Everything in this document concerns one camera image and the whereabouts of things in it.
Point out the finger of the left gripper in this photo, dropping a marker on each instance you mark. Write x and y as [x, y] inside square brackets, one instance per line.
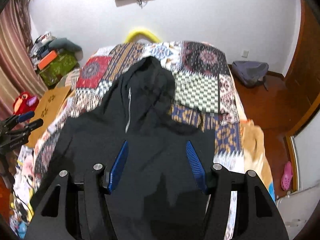
[32, 126]
[16, 119]

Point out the pile of folded clothes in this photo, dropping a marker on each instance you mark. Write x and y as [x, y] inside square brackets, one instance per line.
[41, 44]

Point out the white suitcase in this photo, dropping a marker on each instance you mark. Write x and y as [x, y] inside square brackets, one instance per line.
[296, 209]

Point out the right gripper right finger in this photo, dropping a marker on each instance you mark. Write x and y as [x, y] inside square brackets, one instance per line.
[257, 216]

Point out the orange box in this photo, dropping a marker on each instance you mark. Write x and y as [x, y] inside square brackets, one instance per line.
[47, 59]

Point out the striped pink curtain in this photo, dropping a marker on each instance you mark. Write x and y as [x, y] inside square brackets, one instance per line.
[17, 71]

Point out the green patterned storage box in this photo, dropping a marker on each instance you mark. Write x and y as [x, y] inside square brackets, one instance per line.
[58, 68]

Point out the yellow curved bed rail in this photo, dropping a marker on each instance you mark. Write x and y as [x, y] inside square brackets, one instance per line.
[136, 34]

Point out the yellow fleece blanket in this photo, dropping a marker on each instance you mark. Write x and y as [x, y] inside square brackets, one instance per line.
[252, 141]

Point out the black zip hoodie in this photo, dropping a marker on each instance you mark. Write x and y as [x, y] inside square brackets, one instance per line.
[157, 196]

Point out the patchwork patterned quilt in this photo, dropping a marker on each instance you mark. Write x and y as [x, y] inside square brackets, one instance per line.
[205, 95]

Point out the grey pillow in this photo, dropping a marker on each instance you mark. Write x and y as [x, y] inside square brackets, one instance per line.
[64, 43]

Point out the grey backpack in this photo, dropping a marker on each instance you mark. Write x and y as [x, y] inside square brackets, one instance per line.
[251, 73]

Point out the pink croc sandal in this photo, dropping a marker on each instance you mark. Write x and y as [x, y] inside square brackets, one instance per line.
[286, 177]

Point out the bamboo lap desk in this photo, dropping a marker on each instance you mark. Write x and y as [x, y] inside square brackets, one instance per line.
[47, 109]

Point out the red plush toy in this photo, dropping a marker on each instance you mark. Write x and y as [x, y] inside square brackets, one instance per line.
[24, 103]

